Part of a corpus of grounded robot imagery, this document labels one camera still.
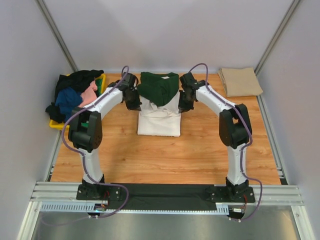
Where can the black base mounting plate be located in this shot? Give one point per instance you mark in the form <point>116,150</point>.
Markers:
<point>166,197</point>

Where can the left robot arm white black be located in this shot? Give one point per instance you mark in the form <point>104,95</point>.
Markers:
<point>86,133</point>

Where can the black t-shirt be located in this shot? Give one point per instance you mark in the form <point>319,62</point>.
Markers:
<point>79,81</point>

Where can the green and white raglan t-shirt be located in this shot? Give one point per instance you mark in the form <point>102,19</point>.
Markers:
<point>159,97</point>

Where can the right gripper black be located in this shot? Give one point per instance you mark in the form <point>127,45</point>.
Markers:
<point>183,107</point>

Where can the pink t-shirt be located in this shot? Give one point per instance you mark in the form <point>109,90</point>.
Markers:
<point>89,95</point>

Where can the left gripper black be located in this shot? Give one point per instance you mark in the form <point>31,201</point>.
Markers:
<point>135,106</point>

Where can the yellow plastic bin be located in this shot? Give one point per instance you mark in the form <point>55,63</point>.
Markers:
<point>57,123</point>

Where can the bright green t-shirt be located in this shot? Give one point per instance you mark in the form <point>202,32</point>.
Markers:
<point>92,92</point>

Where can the blue t-shirt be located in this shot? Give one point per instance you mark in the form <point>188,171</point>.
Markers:
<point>68,99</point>

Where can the folded beige t-shirt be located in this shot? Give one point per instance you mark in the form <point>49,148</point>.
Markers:
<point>239,82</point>

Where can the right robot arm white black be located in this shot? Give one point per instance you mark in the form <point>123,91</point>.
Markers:
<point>235,133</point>

